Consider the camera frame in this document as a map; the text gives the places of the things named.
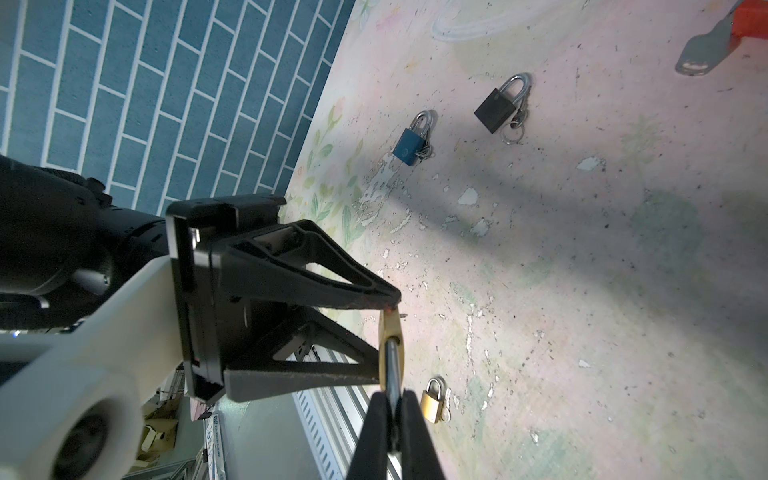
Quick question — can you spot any blue padlock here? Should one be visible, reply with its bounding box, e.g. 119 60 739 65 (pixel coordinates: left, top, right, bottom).
393 110 434 166

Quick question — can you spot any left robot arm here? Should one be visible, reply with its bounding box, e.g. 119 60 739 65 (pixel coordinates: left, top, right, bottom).
1 158 401 403

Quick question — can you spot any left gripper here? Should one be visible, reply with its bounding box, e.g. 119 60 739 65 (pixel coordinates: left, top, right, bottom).
165 194 401 404

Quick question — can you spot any black padlock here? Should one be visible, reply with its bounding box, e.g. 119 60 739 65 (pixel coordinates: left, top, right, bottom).
474 72 533 145

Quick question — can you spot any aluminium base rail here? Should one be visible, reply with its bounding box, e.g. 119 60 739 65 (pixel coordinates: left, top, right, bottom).
204 386 369 479

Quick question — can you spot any red padlock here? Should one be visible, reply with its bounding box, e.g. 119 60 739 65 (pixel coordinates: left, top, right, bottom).
674 0 768 77

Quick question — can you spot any small brass padlock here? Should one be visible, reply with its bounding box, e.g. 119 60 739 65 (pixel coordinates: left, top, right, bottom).
420 376 450 424

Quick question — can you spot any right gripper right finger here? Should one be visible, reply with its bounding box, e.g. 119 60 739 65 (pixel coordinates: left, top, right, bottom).
397 390 445 480

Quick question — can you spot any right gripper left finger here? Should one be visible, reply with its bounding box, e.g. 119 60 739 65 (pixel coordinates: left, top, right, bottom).
346 392 392 480

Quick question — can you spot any large brass padlock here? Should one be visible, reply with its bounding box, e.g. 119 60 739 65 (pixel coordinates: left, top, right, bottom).
379 307 405 417

